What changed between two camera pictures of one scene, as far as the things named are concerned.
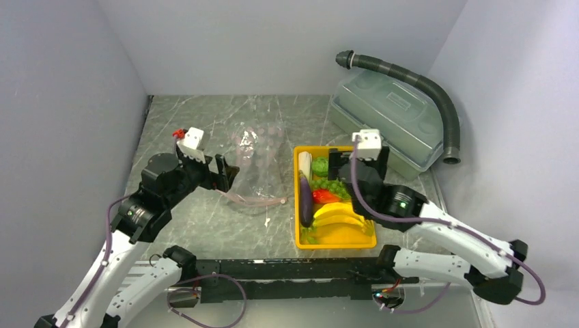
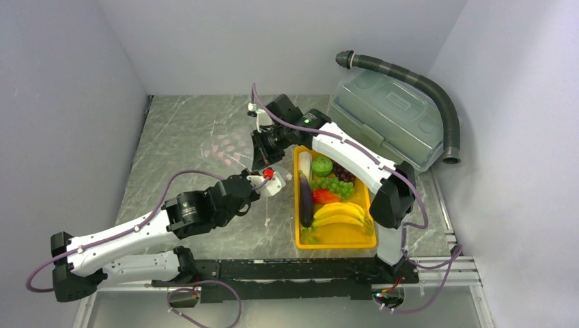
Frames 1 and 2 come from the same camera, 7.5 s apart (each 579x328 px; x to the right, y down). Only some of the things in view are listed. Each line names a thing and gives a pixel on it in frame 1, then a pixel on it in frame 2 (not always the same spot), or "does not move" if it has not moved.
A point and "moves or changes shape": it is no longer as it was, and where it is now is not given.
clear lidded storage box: x=406 y=114 does not move
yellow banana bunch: x=342 y=212 does not move
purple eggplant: x=306 y=199 does not move
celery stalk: x=305 y=164 does not move
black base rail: x=249 y=280 does not move
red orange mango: x=323 y=196 does not move
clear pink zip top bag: x=259 y=152 moves or changes shape
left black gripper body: x=195 y=173 → x=254 y=196
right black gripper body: x=380 y=164 → x=271 y=143
